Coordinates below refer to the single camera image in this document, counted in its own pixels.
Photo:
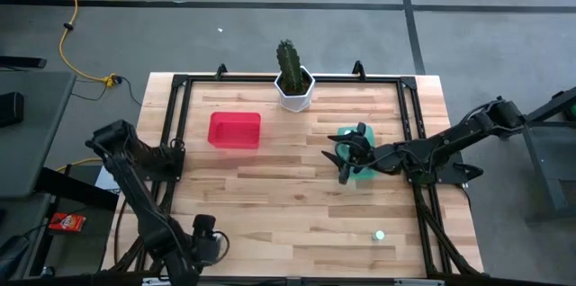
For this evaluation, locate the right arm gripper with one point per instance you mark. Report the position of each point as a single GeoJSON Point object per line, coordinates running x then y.
{"type": "Point", "coordinates": [380, 158]}

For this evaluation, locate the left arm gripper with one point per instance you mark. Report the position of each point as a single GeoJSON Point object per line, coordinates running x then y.
{"type": "Point", "coordinates": [204, 243]}

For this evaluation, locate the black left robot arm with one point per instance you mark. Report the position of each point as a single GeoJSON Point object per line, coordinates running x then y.
{"type": "Point", "coordinates": [135, 187]}

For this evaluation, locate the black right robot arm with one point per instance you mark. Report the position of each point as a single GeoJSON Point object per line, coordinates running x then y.
{"type": "Point", "coordinates": [450, 140]}

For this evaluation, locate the teal translucent plastic bin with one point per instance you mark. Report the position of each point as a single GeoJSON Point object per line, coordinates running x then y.
{"type": "Point", "coordinates": [370, 137]}

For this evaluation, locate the pink translucent plastic bin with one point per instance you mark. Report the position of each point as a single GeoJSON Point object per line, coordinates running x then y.
{"type": "Point", "coordinates": [234, 131]}

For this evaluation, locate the white hexagonal plant pot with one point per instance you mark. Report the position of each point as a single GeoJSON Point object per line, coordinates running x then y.
{"type": "Point", "coordinates": [294, 102]}

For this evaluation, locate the tall green cactus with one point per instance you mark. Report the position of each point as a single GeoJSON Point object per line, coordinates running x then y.
{"type": "Point", "coordinates": [290, 65]}

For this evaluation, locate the white paper sheet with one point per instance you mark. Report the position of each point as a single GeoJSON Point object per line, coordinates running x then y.
{"type": "Point", "coordinates": [105, 180]}

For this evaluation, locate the orange snack packet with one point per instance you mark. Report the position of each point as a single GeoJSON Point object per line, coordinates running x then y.
{"type": "Point", "coordinates": [67, 222]}

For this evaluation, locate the black side cart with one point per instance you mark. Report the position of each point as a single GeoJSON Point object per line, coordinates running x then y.
{"type": "Point", "coordinates": [67, 189]}

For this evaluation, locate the grey desk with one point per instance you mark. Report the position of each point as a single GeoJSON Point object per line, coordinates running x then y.
{"type": "Point", "coordinates": [31, 151]}

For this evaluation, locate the dark grey metal stand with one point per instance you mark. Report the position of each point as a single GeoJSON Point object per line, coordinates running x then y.
{"type": "Point", "coordinates": [549, 151]}

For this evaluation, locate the black speaker box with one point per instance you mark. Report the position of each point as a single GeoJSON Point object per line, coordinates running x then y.
{"type": "Point", "coordinates": [11, 108]}

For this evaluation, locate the black flat bar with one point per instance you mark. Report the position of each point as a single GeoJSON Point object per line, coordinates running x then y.
{"type": "Point", "coordinates": [22, 62]}

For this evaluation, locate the black aluminium rig frame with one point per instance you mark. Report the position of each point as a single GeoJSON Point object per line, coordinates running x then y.
{"type": "Point", "coordinates": [234, 78]}

